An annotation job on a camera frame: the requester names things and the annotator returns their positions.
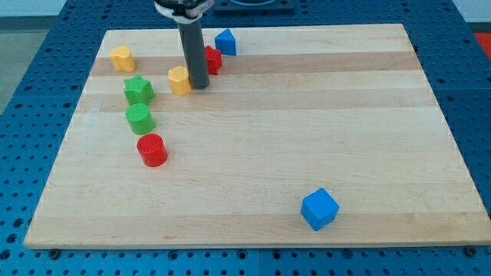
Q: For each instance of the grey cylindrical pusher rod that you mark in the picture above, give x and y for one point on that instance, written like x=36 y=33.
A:
x=191 y=36

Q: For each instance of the red star block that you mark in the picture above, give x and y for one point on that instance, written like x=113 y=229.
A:
x=213 y=60

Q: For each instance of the wooden board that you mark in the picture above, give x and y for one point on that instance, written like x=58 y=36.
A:
x=346 y=108

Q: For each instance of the blue triangular prism block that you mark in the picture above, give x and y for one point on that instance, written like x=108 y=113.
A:
x=226 y=42

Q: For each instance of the yellow hexagon block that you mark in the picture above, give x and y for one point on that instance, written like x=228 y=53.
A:
x=179 y=81

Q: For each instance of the blue cube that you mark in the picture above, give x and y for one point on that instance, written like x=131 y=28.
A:
x=319 y=209

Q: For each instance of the red cylinder block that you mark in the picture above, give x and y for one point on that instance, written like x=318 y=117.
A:
x=152 y=150

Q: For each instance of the green cylinder block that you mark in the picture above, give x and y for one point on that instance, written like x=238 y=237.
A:
x=140 y=118

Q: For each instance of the yellow heart block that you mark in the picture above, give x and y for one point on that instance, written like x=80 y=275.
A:
x=122 y=60

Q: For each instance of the green star block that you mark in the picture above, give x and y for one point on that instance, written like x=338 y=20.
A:
x=138 y=90

